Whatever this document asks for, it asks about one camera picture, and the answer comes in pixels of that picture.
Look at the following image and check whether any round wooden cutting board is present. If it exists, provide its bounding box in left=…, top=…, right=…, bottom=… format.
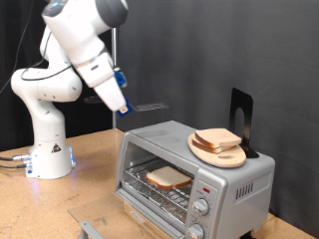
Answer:
left=186, top=132, right=247, bottom=169

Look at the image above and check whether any black metal bookend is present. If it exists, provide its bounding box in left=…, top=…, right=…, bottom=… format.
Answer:
left=228, top=87, right=260, bottom=159

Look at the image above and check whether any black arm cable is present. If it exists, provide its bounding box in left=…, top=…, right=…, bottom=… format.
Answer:
left=20, top=29, right=73, bottom=83

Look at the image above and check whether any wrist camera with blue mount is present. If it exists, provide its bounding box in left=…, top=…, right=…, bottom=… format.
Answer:
left=114, top=68, right=129, bottom=89

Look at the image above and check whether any wire oven rack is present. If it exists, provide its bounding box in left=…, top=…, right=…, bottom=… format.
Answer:
left=124, top=158, right=195, bottom=223

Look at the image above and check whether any silver toaster oven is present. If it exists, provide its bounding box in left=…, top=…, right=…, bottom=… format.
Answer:
left=114, top=119, right=276, bottom=239

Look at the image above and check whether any silver oven knob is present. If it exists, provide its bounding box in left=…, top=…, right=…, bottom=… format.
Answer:
left=187, top=223, right=206, bottom=239
left=192, top=198, right=210, bottom=217

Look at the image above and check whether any black base cable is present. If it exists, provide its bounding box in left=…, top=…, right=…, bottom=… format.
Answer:
left=0, top=153, right=33, bottom=162
left=0, top=162, right=29, bottom=170

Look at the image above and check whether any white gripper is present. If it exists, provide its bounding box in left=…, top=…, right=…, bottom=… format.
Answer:
left=93, top=77, right=130, bottom=116

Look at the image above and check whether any metal spatula with blue block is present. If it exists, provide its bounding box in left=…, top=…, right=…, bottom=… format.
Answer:
left=83, top=95, right=169, bottom=118

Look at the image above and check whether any white bread slice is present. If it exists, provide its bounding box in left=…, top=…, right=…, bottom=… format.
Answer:
left=145, top=165, right=193, bottom=191
left=194, top=127, right=243, bottom=149
left=191, top=138, right=235, bottom=154

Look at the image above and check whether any vertical metal pole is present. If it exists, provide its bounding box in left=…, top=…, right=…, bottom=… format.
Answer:
left=111, top=27, right=119, bottom=129

